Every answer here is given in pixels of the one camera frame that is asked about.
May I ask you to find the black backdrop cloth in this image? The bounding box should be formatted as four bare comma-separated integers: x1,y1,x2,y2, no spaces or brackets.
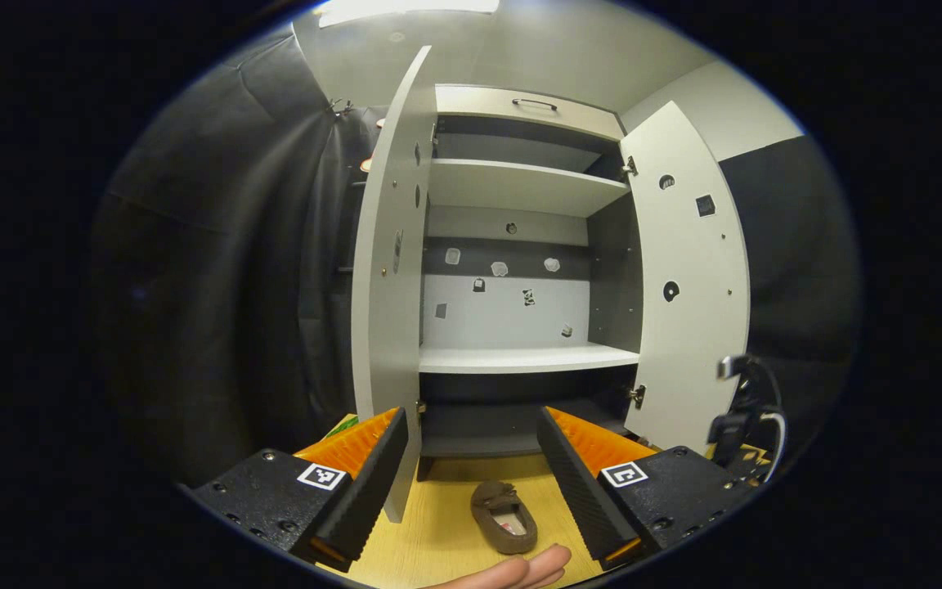
91,33,860,492

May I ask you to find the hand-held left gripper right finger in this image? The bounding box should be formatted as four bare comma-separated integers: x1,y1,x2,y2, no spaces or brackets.
536,407,758,571

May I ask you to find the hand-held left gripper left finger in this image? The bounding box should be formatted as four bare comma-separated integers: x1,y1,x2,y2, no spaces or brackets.
191,407,409,572

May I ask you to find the ceiling light panel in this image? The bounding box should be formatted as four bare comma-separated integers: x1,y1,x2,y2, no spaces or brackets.
320,0,500,28

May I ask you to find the brown suede shoe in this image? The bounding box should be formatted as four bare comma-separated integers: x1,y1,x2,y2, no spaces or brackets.
471,481,539,555

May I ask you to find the white cabinet door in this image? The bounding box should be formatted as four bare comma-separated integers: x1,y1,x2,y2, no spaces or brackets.
620,101,751,455
351,45,437,524

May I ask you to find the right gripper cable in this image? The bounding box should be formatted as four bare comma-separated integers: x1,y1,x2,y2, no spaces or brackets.
745,360,789,483

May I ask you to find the white cabinet drawer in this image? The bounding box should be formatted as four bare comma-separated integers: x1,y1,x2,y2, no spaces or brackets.
436,84,626,142

